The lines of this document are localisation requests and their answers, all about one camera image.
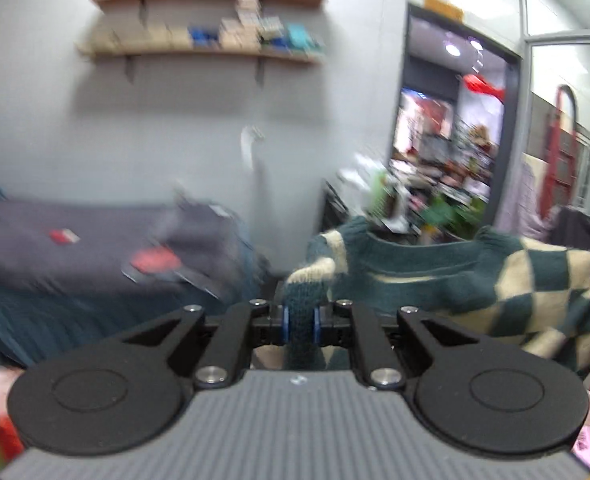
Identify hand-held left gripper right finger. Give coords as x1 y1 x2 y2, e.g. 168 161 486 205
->
314 299 480 391

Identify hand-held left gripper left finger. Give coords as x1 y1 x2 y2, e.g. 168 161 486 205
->
120 299 292 391

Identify green cream checkered knit sweater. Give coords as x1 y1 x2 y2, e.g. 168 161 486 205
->
252 215 590 381

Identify black metal storage rack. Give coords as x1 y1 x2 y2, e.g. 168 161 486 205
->
319 179 352 233

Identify red flat pouch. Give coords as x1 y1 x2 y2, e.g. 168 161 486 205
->
130 249 182 275

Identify green plant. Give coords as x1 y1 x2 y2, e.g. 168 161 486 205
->
420 192 488 241

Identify teal bed cover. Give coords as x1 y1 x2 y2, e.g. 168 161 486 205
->
0 180 276 367

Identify grey bed blanket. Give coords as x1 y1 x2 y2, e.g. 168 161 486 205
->
0 195 246 297

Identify pale pink hanging garment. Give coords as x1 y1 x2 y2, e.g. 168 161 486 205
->
496 154 552 242

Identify dark hanging garment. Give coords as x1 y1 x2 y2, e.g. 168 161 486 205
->
554 204 590 258

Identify red hanging decoration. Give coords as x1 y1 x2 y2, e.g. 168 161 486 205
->
463 73 508 103

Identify red ladder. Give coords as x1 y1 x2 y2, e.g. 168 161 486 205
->
539 85 582 213

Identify red cloth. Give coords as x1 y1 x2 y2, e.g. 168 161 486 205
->
0 412 26 466

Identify yellow cardboard box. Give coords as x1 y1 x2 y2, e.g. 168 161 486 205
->
423 0 464 23

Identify black door frame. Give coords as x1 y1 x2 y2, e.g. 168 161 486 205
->
389 0 524 233

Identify long wooden wall shelf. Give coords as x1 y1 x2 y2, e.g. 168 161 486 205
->
77 40 326 67

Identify wooden wall shelves with boxes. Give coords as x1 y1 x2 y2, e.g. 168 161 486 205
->
87 0 326 55

